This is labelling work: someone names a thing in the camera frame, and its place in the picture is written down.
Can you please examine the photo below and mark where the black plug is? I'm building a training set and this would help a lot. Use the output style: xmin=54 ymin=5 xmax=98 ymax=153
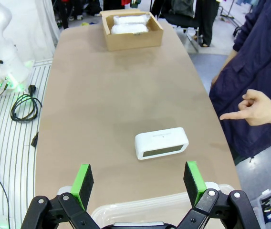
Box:
xmin=31 ymin=131 xmax=39 ymax=147

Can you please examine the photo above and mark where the unwrapped white digital clock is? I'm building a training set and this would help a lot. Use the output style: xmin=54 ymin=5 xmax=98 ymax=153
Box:
xmin=134 ymin=126 xmax=189 ymax=161

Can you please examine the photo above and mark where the person's right hand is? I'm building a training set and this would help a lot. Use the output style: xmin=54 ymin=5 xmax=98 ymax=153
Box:
xmin=210 ymin=75 xmax=221 ymax=88

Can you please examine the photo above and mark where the clear plastic container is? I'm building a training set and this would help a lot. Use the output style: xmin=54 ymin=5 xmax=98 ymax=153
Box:
xmin=91 ymin=183 xmax=237 ymax=229

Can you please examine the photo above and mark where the bystander in black trousers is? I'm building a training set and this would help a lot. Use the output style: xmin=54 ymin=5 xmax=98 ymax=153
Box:
xmin=197 ymin=0 xmax=219 ymax=48

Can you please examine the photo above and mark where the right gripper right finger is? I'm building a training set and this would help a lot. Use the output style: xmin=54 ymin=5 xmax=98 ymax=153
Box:
xmin=177 ymin=161 xmax=261 ymax=229

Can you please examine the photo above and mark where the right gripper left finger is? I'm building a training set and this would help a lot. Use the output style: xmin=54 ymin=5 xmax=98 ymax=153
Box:
xmin=20 ymin=164 xmax=103 ymax=229

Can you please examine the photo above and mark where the person's left hand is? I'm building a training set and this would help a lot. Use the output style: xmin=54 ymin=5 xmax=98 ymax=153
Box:
xmin=219 ymin=89 xmax=271 ymax=127

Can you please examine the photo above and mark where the person in purple jacket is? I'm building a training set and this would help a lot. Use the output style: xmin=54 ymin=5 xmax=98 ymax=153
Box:
xmin=208 ymin=0 xmax=271 ymax=166

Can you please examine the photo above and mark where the person's right forearm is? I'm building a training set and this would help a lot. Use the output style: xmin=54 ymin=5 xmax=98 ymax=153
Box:
xmin=220 ymin=48 xmax=239 ymax=73

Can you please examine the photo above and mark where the black chair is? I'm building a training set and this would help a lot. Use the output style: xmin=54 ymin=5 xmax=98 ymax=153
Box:
xmin=158 ymin=0 xmax=201 ymax=52

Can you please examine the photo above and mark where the open cardboard box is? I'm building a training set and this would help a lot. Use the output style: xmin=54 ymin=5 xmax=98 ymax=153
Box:
xmin=99 ymin=9 xmax=165 ymax=52

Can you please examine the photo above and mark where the bystander in dark trousers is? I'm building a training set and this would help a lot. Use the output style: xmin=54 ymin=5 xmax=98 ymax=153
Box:
xmin=58 ymin=0 xmax=84 ymax=30

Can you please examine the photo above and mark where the coiled black power cable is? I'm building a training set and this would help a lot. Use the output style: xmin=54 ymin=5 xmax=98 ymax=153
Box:
xmin=10 ymin=84 xmax=43 ymax=123

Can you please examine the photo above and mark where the white slatted platform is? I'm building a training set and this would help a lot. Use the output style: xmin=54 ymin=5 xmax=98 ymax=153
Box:
xmin=0 ymin=59 xmax=53 ymax=229

